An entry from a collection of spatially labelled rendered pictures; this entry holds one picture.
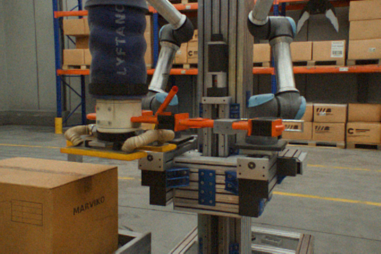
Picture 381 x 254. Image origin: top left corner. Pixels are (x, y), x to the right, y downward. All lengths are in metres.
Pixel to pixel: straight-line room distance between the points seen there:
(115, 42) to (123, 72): 0.11
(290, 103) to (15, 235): 1.28
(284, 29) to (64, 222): 1.33
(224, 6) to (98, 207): 1.16
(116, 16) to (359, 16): 7.36
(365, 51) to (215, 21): 6.53
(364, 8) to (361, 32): 0.43
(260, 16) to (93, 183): 1.07
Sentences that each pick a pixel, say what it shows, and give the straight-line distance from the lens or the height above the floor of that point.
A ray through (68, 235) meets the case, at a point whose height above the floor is 0.75.
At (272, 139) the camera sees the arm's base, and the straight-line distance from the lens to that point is 1.93.
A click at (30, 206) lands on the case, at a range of 1.67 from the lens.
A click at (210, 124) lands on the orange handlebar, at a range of 1.34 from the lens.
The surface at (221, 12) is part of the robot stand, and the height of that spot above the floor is 1.68.
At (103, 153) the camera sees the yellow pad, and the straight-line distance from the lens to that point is 1.48.
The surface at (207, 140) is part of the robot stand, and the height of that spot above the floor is 1.03.
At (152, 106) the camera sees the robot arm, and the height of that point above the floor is 1.20.
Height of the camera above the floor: 1.33
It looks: 5 degrees down
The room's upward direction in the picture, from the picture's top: straight up
